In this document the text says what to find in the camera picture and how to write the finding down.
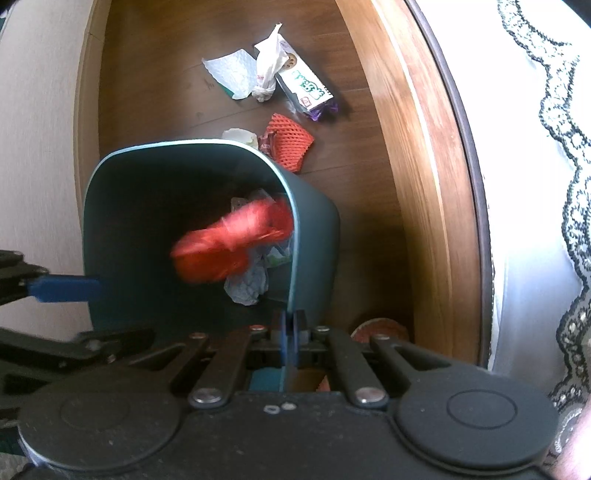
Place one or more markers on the pale tissue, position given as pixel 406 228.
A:
pixel 242 136

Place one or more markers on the dark teal trash bin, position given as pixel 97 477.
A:
pixel 141 200

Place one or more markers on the red foam fruit net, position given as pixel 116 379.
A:
pixel 292 142

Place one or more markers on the wooden bed frame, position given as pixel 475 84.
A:
pixel 436 173

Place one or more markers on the brown snack sachet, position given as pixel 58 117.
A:
pixel 267 143

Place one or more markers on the red plastic bag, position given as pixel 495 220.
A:
pixel 222 249

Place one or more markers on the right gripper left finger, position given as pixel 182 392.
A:
pixel 278 334

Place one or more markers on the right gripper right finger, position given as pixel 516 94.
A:
pixel 299 334

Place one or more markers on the white green snack wrapper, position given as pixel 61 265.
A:
pixel 303 87

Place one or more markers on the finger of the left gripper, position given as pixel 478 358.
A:
pixel 64 288

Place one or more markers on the white paper sheet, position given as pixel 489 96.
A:
pixel 235 72

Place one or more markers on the grey paper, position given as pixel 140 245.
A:
pixel 246 288

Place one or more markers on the white lace bed sheet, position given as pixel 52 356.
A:
pixel 522 72

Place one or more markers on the knotted white plastic bag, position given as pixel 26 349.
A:
pixel 269 62

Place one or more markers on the red slipper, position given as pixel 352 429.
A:
pixel 380 326

